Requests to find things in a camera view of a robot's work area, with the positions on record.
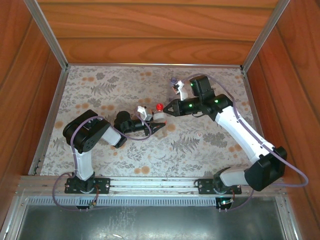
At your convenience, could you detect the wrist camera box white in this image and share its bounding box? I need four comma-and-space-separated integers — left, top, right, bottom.
136, 105, 154, 122
173, 80, 188, 101

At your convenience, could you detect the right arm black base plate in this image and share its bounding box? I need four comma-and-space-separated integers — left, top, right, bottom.
197, 177, 243, 195

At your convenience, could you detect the aluminium mounting rail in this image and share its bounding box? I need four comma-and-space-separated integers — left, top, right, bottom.
16, 175, 286, 196

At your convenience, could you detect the aluminium frame crossbar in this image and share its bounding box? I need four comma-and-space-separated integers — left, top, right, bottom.
66, 62, 244, 69

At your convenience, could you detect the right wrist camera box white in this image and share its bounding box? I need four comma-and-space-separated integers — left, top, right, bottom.
173, 80, 188, 101

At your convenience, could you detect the clear purple-tinted bottle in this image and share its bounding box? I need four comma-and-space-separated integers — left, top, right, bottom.
167, 77, 181, 101

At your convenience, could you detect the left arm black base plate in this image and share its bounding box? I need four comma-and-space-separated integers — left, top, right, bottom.
64, 177, 111, 195

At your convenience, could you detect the grey slotted cable duct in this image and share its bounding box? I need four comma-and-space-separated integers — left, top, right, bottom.
24, 196, 279, 207

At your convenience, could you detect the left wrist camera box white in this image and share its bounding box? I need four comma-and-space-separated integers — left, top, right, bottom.
136, 105, 154, 122

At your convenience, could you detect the shiny metal sheet panel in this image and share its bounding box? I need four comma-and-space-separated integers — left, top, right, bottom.
13, 204, 303, 240

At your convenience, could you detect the aluminium frame side rail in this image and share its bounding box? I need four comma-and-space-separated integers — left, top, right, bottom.
240, 69, 277, 176
27, 68, 69, 176

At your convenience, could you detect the clear bottle with red label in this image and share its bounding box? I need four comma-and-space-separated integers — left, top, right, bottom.
151, 102, 167, 133

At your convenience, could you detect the floral tablecloth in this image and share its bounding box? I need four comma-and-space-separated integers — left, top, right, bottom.
39, 65, 272, 177

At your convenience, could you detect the aluminium frame post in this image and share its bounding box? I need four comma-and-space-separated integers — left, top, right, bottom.
24, 0, 70, 70
241, 0, 292, 71

